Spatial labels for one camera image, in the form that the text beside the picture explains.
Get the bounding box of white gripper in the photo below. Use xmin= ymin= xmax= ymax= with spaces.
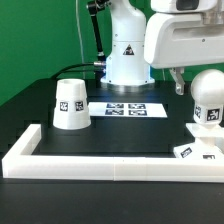
xmin=144 ymin=13 xmax=224 ymax=95

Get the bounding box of white lamp bulb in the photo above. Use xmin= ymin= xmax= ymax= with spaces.
xmin=191 ymin=69 xmax=224 ymax=126

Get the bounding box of white lamp base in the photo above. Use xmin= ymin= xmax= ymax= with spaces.
xmin=173 ymin=123 xmax=224 ymax=160

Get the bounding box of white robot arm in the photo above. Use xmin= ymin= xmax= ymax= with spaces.
xmin=101 ymin=0 xmax=224 ymax=95

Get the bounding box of white lamp shade hood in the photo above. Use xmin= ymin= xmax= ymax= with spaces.
xmin=53 ymin=79 xmax=91 ymax=130

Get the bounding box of white marker tag sheet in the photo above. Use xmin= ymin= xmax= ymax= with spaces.
xmin=88 ymin=102 xmax=167 ymax=118

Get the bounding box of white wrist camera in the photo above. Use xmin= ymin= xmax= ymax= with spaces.
xmin=151 ymin=0 xmax=224 ymax=13

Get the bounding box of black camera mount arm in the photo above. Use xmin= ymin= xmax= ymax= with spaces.
xmin=86 ymin=0 xmax=109 ymax=61

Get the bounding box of black cable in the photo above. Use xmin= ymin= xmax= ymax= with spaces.
xmin=50 ymin=61 xmax=107 ymax=80

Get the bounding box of white thin cable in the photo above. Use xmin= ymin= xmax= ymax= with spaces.
xmin=75 ymin=0 xmax=86 ymax=80

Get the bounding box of white U-shaped frame barrier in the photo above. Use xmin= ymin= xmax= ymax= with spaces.
xmin=2 ymin=124 xmax=224 ymax=183

